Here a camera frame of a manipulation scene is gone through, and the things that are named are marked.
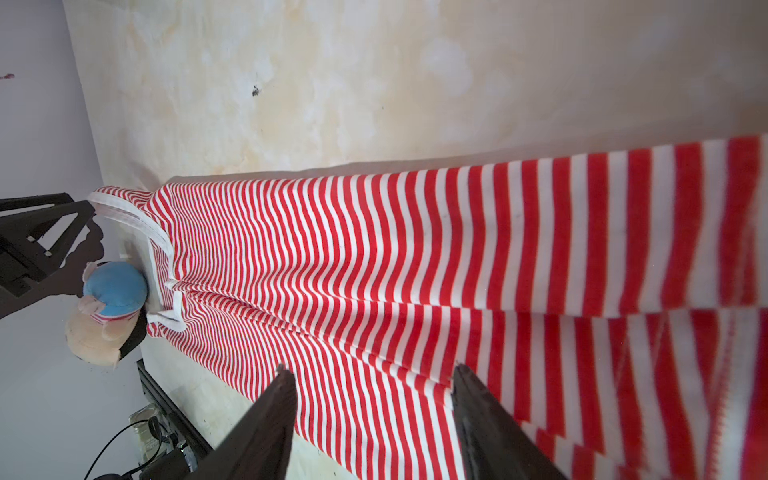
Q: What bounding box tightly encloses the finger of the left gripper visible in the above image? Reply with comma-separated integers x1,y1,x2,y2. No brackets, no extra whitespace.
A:
1,193,74,214
1,201,95,297

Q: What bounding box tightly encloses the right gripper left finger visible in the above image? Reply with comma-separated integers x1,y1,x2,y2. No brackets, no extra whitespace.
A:
187,366,298,479

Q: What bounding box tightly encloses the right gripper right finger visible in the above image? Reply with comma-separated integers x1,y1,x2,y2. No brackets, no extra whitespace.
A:
452,364,564,479

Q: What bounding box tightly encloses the red white striped tank top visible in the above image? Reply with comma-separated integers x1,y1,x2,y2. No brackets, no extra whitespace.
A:
90,135,767,479

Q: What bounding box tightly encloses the plush doll blue hat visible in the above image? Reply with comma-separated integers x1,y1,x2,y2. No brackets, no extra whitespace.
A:
65,261,148,367

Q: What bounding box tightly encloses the thin black camera cable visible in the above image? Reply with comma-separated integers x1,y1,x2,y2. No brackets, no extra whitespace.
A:
82,416,181,480

